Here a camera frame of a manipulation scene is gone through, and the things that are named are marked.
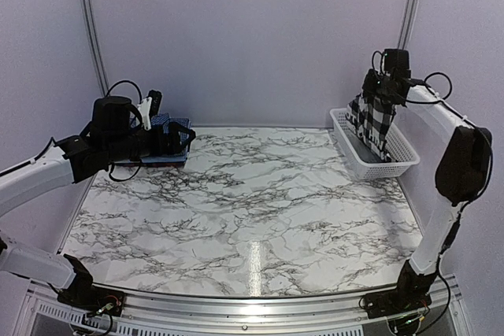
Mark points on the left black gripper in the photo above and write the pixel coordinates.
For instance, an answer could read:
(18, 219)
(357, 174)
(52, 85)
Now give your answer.
(160, 148)

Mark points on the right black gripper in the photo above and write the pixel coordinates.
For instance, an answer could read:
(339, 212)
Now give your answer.
(368, 86)

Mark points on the black white plaid shirt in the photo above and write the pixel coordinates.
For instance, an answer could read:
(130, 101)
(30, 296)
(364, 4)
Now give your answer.
(370, 121)

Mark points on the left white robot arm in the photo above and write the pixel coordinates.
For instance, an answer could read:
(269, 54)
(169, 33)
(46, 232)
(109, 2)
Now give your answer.
(119, 132)

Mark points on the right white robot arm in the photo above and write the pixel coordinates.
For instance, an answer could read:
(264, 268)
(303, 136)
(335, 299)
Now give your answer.
(461, 177)

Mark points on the blue checked folded shirt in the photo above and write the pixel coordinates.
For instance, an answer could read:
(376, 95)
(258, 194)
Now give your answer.
(164, 119)

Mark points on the white plastic basket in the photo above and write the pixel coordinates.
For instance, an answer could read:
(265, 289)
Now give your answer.
(364, 158)

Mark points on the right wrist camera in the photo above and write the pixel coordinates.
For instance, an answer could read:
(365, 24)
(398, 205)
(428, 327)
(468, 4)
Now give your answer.
(396, 59)

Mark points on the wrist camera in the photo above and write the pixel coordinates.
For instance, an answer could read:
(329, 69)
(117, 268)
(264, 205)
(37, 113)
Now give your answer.
(149, 107)
(396, 59)

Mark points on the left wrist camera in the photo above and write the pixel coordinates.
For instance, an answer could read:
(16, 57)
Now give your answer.
(149, 107)

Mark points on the right wall aluminium rail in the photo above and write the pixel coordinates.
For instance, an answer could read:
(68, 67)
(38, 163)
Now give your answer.
(408, 19)

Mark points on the wall aluminium rail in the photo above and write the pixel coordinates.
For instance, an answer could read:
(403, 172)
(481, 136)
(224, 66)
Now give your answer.
(95, 49)
(408, 19)

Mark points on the left wall aluminium rail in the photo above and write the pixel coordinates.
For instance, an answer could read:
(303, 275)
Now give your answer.
(95, 49)

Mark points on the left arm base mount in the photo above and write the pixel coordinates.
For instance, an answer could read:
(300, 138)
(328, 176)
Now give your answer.
(95, 300)

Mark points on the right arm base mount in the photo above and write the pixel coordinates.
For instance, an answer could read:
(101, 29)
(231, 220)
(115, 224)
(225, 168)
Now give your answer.
(390, 303)

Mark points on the front aluminium frame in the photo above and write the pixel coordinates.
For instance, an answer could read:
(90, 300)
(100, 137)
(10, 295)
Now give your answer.
(147, 313)

